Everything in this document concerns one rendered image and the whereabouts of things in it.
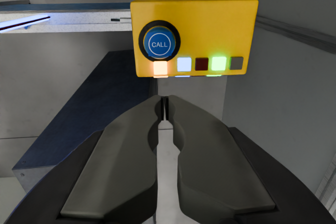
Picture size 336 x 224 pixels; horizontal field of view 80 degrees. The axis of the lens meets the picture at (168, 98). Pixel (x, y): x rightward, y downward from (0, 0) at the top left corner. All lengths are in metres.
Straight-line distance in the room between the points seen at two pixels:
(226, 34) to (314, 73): 0.49
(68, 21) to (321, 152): 0.76
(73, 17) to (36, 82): 1.22
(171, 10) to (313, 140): 0.62
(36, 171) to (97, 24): 0.37
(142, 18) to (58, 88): 1.42
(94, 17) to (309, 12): 0.62
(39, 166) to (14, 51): 1.20
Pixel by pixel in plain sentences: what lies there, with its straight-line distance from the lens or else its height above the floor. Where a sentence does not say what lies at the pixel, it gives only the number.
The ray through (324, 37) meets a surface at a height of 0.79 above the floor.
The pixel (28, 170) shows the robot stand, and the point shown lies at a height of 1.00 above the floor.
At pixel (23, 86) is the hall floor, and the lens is 1.77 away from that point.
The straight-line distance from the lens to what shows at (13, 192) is 2.29.
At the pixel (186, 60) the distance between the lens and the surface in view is 0.28.
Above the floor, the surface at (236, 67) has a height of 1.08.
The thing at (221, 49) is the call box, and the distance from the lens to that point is 0.29.
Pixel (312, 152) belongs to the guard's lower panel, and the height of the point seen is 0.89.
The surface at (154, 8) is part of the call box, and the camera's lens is 0.27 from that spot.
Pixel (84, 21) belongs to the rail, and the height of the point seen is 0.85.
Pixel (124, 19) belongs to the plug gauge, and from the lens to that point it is 0.48.
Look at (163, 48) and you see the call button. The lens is 0.27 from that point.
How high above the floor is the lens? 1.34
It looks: 62 degrees down
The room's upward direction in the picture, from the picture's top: 175 degrees clockwise
